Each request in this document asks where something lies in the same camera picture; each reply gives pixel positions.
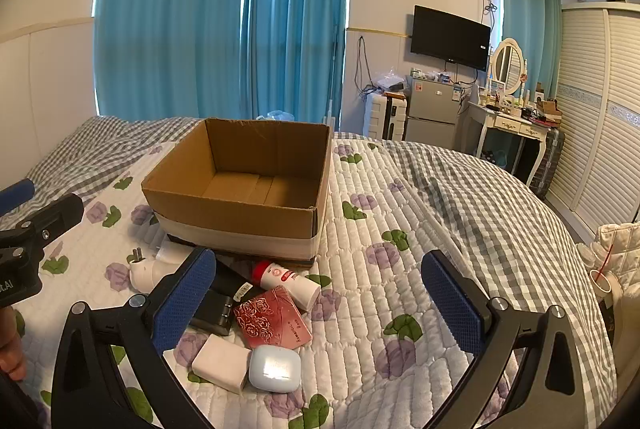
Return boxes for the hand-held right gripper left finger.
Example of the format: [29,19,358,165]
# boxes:
[50,246,218,429]

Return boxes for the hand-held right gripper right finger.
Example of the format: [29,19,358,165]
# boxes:
[421,250,619,429]

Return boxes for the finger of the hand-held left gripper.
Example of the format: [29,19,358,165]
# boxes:
[0,194,85,260]
[0,179,36,216]

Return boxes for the black charger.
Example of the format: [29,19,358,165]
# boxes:
[192,289,236,336]

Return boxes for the white cylindrical bottle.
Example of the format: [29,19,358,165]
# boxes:
[129,246,197,295]

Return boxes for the white rectangular box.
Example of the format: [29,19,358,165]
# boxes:
[191,339,252,394]

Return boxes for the red rose-patterned card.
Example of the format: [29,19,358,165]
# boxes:
[233,286,313,351]

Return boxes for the brown cardboard box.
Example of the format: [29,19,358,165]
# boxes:
[141,118,334,268]

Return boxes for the red and white bottle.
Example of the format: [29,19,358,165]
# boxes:
[251,260,322,313]

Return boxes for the light blue earbuds case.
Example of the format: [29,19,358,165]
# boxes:
[248,345,302,392]

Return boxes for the person's left hand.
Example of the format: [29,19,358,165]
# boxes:
[0,305,29,383]

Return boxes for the floral quilted mat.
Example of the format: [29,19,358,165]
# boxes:
[0,131,618,429]

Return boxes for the grey checked bedsheet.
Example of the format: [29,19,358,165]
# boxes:
[0,115,623,429]

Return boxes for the white cup with red straw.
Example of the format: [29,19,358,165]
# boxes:
[589,266,617,296]

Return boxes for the dark suitcase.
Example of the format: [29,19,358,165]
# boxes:
[529,129,566,200]

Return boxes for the white padded cloth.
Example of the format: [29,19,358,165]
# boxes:
[575,222,640,281]

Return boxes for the white vanity table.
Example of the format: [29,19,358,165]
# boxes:
[467,101,554,188]

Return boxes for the silver small fridge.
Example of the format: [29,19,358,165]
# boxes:
[403,76,469,153]

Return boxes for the white suitcase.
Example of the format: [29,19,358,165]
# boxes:
[364,93,410,141]

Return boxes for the group of cosmetic bottles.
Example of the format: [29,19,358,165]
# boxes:
[476,86,532,116]

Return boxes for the small brown carton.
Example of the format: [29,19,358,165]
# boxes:
[535,98,564,120]

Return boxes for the wide blue curtain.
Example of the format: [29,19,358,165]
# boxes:
[92,0,257,122]

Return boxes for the white slatted wardrobe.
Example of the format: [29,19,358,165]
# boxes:
[544,1,640,230]

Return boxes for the oval vanity mirror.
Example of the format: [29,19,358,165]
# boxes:
[490,38,529,96]

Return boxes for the narrow blue curtain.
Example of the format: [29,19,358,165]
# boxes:
[499,0,564,104]

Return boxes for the hanging wall cables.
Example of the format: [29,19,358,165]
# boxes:
[352,35,377,98]

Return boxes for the black wall television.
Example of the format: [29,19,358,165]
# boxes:
[411,5,492,71]

